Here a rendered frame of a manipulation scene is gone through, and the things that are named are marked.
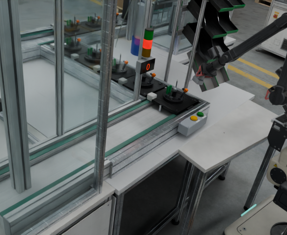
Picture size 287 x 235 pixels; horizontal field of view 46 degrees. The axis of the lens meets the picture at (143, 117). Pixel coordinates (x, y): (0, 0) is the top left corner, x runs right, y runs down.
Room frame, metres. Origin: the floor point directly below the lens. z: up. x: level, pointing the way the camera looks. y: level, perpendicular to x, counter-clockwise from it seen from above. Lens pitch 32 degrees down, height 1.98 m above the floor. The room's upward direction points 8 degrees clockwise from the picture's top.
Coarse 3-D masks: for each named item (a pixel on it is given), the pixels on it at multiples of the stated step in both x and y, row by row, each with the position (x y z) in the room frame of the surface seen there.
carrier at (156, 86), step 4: (144, 76) 2.02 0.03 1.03; (148, 76) 2.14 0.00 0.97; (144, 80) 2.01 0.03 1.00; (148, 80) 2.04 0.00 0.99; (152, 80) 2.05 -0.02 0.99; (156, 80) 2.10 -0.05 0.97; (144, 84) 1.97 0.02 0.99; (148, 84) 1.98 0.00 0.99; (152, 84) 2.00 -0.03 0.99; (156, 84) 2.04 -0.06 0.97; (164, 84) 2.05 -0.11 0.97; (140, 88) 1.95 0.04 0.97; (144, 88) 1.96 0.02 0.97; (148, 88) 1.96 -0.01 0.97; (152, 88) 1.97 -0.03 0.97; (156, 88) 1.98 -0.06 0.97; (160, 88) 1.99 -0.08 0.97; (140, 92) 1.89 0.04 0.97; (144, 92) 1.90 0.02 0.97; (148, 92) 1.91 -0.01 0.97; (144, 96) 1.86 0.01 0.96
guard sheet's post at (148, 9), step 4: (148, 0) 1.79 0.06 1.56; (148, 4) 1.79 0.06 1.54; (148, 8) 1.79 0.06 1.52; (148, 12) 1.80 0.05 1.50; (148, 16) 1.81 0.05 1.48; (148, 20) 1.80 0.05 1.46; (144, 24) 1.80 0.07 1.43; (148, 24) 1.81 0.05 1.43; (144, 28) 1.79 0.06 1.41; (144, 32) 1.79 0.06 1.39; (140, 52) 1.80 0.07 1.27; (140, 56) 1.79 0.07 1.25; (140, 76) 1.80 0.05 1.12; (140, 80) 1.81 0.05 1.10; (136, 84) 1.80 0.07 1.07; (140, 84) 1.81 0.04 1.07; (136, 88) 1.79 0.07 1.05; (136, 92) 1.79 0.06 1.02; (136, 96) 1.79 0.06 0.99; (136, 100) 1.79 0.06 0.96
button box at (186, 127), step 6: (204, 114) 1.75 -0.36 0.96; (186, 120) 1.65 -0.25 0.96; (192, 120) 1.66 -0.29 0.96; (198, 120) 1.67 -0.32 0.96; (204, 120) 1.72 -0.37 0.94; (180, 126) 1.61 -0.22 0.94; (186, 126) 1.59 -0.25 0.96; (192, 126) 1.61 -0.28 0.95; (198, 126) 1.67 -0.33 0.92; (180, 132) 1.60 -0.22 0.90; (186, 132) 1.58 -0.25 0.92
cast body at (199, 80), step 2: (196, 72) 1.94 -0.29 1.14; (200, 72) 1.92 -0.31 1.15; (198, 74) 1.91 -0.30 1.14; (194, 76) 1.93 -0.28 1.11; (196, 76) 1.92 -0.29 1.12; (198, 76) 1.90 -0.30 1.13; (200, 76) 1.91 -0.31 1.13; (202, 76) 1.91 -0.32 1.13; (204, 76) 1.92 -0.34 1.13; (192, 78) 1.94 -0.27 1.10; (194, 78) 1.93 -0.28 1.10; (196, 78) 1.91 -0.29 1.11; (198, 78) 1.90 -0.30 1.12; (200, 78) 1.91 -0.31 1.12; (202, 78) 1.91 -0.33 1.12; (194, 80) 1.92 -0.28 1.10; (196, 80) 1.90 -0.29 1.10; (198, 80) 1.89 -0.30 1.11; (200, 80) 1.90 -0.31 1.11; (202, 80) 1.91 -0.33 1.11; (196, 82) 1.90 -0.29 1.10; (198, 82) 1.89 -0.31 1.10; (200, 82) 1.90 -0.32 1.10; (202, 82) 1.90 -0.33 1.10; (200, 84) 1.90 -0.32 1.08; (202, 84) 1.90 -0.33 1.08
